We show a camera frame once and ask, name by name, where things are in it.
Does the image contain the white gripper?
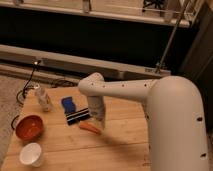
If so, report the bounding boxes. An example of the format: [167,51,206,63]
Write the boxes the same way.
[87,96,106,129]

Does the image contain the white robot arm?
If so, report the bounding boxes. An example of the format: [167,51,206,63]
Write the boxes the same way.
[78,73,209,171]

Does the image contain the white cup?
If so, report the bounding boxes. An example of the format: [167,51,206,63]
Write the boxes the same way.
[19,143,44,167]

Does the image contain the metal pole stand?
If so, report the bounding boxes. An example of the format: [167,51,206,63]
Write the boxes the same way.
[155,0,190,74]

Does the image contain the white plastic bottle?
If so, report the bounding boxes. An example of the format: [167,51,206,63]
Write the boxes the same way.
[34,84,53,112]

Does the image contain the blue sponge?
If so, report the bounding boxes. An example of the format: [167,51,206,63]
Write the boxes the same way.
[61,97,76,114]

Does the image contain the red bowl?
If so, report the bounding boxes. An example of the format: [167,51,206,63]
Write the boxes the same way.
[15,115,44,141]

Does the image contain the black cable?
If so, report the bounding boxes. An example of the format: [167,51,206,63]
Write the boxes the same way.
[10,60,43,130]

